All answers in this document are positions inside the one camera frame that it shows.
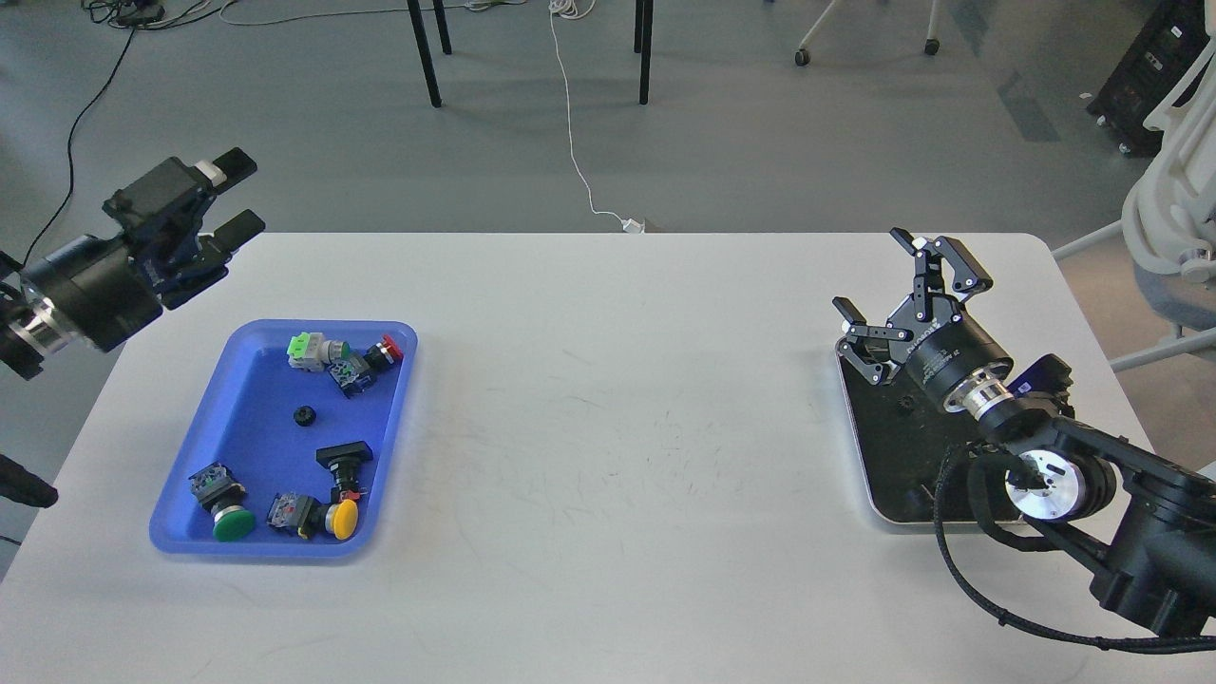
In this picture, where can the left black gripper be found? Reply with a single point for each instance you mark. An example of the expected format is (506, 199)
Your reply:
(106, 290)

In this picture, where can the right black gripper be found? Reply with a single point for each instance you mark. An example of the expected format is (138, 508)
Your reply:
(930, 338)

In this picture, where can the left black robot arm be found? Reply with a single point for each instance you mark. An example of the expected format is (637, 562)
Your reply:
(28, 366)

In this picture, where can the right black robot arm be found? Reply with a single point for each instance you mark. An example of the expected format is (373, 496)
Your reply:
(1038, 481)

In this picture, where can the silver metal tray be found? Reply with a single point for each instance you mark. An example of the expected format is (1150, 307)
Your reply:
(902, 453)

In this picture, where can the blue plastic tray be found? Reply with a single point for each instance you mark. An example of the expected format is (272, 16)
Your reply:
(244, 421)

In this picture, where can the white chair base wheels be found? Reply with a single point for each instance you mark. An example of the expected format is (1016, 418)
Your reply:
(823, 29)

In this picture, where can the white office chair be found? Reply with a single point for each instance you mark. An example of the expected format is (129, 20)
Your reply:
(1167, 222)

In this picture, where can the black square push button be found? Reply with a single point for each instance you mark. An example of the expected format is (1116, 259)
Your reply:
(344, 463)

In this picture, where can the black equipment case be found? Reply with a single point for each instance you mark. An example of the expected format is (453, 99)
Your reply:
(1157, 60)

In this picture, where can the light green switch block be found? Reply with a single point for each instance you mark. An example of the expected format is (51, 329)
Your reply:
(314, 352)

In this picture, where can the red push button switch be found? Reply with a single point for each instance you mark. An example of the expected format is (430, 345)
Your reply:
(355, 372)

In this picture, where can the green push button switch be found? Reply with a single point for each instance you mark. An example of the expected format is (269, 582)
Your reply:
(218, 492)

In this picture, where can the yellow push button switch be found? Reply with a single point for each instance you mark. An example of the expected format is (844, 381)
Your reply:
(304, 516)

